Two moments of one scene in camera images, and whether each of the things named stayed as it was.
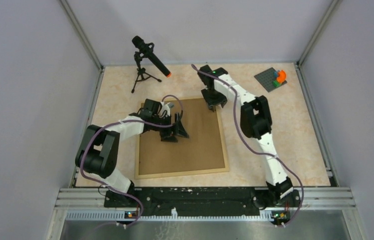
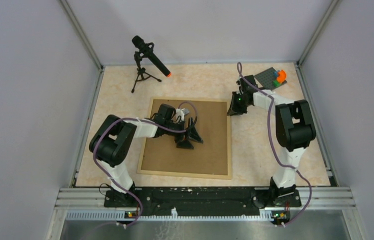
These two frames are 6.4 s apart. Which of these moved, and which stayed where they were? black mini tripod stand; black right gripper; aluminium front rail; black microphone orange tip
Moved: black right gripper
Stayed: black mini tripod stand; black microphone orange tip; aluminium front rail
